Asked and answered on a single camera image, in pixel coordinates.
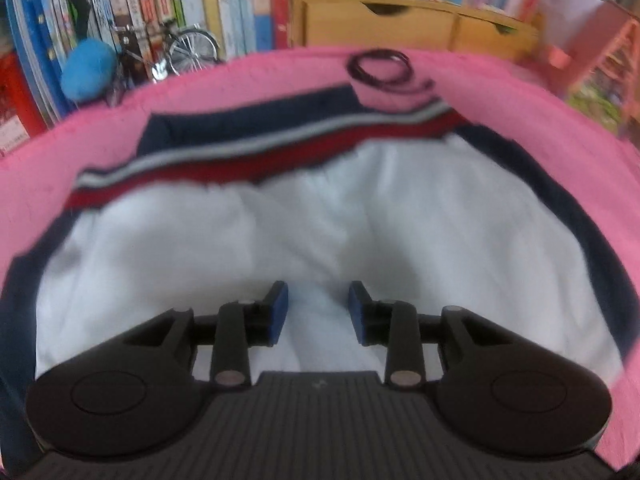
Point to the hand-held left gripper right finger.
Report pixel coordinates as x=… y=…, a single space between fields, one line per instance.
x=356 y=310

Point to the blue plush ball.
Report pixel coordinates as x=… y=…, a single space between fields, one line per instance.
x=90 y=70

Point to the red crate with round label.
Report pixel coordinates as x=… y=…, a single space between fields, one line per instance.
x=17 y=110

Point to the white and navy shirt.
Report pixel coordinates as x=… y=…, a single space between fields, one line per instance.
x=320 y=220

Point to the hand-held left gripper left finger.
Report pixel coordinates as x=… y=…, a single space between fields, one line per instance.
x=280 y=310

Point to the row of books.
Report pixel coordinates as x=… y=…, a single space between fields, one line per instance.
x=225 y=5

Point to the pink toy house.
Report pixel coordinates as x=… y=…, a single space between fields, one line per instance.
x=595 y=45

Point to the wooden drawer box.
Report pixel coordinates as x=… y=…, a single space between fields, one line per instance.
x=400 y=25

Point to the model bicycle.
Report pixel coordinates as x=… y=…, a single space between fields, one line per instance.
x=190 y=50

